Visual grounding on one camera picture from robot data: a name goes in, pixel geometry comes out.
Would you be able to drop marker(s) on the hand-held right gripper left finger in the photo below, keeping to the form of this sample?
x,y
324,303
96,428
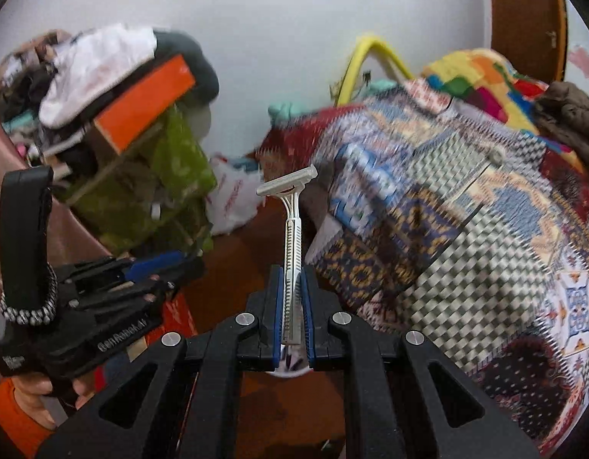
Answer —
x,y
276,315

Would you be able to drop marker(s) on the white plastic bag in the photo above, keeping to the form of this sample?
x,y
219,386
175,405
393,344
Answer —
x,y
232,191

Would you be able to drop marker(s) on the brown padded jacket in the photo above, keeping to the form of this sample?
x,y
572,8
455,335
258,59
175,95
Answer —
x,y
572,114

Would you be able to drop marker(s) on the red flat box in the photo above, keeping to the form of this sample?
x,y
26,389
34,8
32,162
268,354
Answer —
x,y
179,315

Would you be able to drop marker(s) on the dark grey cloth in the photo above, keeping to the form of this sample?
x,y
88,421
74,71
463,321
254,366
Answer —
x,y
189,62

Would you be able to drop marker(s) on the person's left hand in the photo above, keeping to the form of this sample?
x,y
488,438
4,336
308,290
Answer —
x,y
34,392

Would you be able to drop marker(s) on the white cloth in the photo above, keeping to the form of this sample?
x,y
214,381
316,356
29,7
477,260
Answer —
x,y
93,71

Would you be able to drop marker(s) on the yellow hoop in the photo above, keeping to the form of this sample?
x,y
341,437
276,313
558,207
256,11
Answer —
x,y
352,67

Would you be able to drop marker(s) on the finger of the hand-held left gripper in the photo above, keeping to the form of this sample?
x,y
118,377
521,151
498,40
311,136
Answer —
x,y
151,265
160,287

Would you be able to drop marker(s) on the white disposable razor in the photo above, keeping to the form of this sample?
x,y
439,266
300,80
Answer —
x,y
292,248

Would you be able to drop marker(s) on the person's left forearm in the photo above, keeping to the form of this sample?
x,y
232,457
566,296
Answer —
x,y
12,420

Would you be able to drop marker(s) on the green patterned box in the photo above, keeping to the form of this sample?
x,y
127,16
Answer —
x,y
156,191

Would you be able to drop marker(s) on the orange cardboard box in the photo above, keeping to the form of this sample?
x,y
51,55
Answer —
x,y
141,100

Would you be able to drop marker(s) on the teal plush toy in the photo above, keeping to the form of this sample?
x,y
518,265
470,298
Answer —
x,y
383,88
280,111

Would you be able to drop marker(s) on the pile of mixed clothes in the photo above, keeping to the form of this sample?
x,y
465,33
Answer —
x,y
22,81

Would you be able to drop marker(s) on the patterned bedspread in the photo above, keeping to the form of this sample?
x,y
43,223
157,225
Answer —
x,y
466,248

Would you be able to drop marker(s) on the colourful patchwork blanket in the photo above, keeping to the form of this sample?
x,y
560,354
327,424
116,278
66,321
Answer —
x,y
481,81

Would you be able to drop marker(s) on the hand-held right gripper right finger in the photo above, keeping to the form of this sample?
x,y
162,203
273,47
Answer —
x,y
308,325

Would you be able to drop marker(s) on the brown wooden door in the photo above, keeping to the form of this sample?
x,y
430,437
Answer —
x,y
524,14

